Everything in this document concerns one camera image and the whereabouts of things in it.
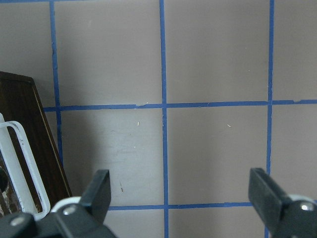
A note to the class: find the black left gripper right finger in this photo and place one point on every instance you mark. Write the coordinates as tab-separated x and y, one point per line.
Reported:
285	215

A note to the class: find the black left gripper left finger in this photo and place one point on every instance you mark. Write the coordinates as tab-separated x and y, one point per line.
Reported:
83	216

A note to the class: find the dark wooden drawer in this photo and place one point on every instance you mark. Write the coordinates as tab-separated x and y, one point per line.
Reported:
32	178

